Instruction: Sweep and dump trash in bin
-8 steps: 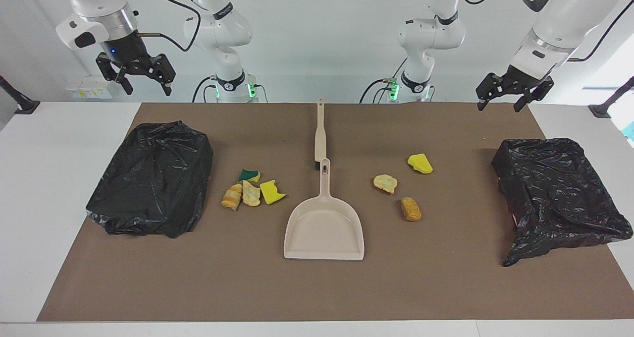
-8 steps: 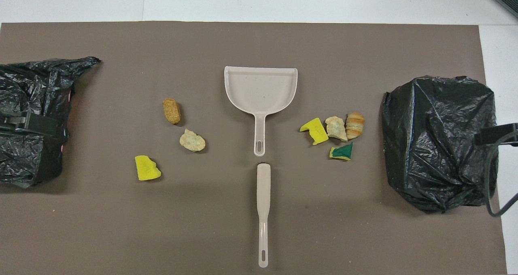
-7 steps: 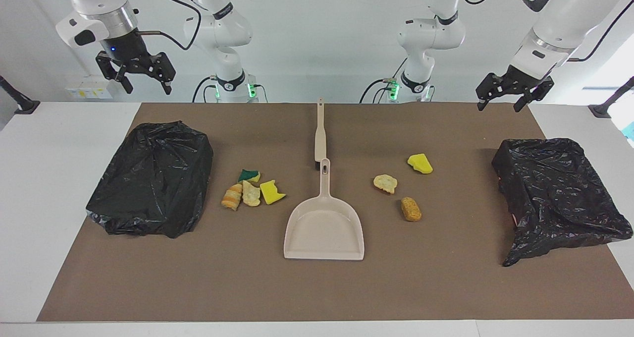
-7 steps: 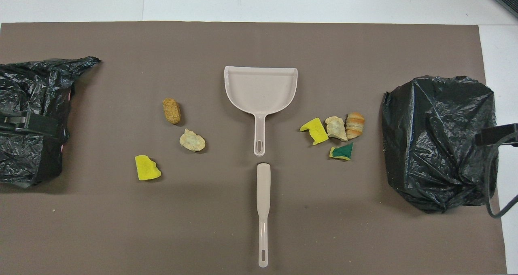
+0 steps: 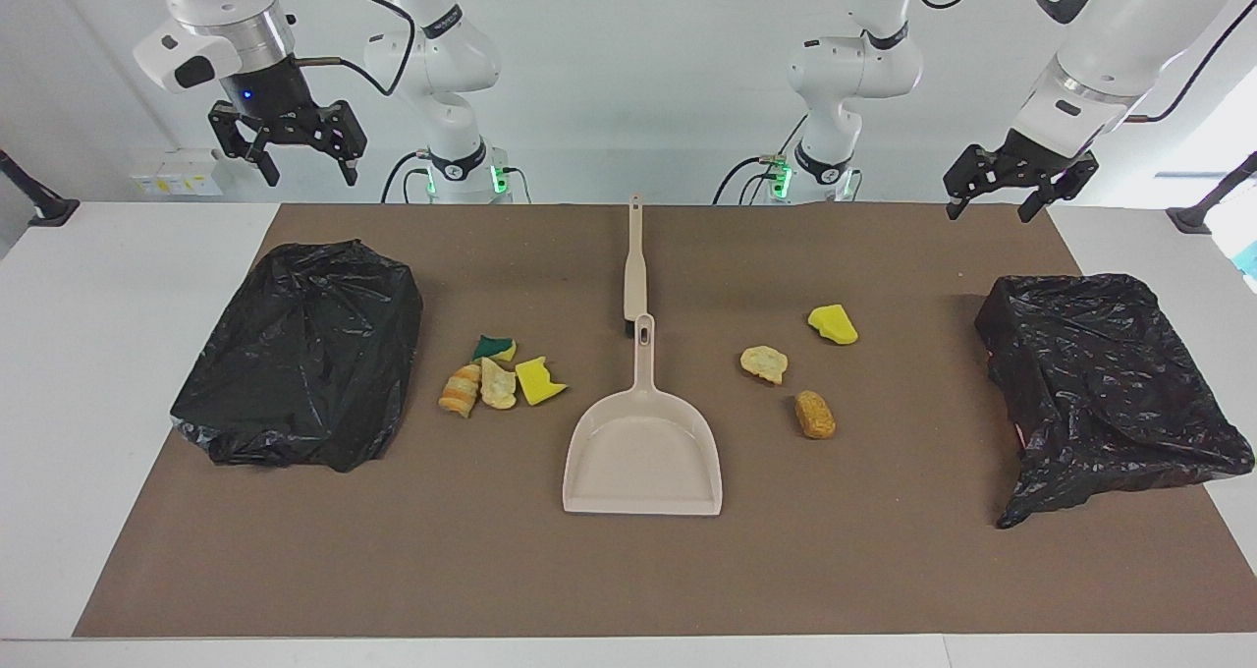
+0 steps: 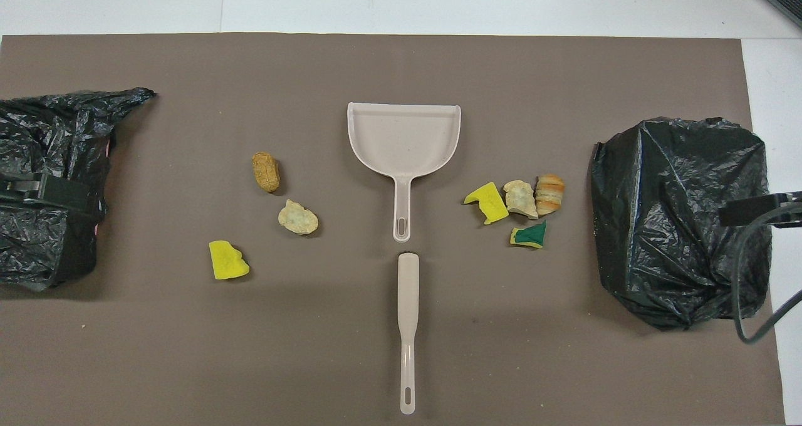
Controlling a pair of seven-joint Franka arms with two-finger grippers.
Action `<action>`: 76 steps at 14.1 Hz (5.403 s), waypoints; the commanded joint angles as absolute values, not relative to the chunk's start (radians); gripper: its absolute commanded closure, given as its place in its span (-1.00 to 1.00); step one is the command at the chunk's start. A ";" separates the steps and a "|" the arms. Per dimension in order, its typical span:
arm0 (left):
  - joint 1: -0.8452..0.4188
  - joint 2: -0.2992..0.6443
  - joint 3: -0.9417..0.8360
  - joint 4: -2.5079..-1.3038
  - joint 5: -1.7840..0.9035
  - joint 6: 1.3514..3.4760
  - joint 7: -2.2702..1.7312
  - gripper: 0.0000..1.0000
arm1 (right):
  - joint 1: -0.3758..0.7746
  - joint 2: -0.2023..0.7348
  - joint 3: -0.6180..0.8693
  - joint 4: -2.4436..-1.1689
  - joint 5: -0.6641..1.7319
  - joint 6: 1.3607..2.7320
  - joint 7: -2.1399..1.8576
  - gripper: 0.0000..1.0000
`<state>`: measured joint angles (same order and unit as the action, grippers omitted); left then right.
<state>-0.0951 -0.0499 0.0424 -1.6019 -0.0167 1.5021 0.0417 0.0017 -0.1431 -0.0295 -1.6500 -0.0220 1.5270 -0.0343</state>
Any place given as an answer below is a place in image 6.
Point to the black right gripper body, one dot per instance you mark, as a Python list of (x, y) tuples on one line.
[(786, 207)]

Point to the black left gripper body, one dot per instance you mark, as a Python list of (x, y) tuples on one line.
[(19, 194)]

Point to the plain yellow sponge piece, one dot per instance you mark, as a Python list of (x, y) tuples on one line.
[(227, 262)]

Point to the striped toy croissant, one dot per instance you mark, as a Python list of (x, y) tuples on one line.
[(549, 194)]

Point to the brown toy bread roll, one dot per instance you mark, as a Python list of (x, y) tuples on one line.
[(265, 172)]

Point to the green and yellow sponge piece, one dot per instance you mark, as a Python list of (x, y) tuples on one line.
[(531, 235)]

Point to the pale toy dumpling piece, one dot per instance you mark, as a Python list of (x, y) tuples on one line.
[(520, 199)]

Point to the notched yellow sponge piece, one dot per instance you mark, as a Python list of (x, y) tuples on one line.
[(489, 200)]

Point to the beige plastic dustpan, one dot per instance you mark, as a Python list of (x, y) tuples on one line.
[(404, 141)]

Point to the beige hand brush black bristles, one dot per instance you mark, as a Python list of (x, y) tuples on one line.
[(408, 301)]

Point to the black bag lined open bin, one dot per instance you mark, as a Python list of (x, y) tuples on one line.
[(37, 138)]

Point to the black bag covered bin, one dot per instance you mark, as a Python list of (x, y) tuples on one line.
[(677, 213)]

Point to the brown paper table mat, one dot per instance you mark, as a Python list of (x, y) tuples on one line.
[(250, 351)]

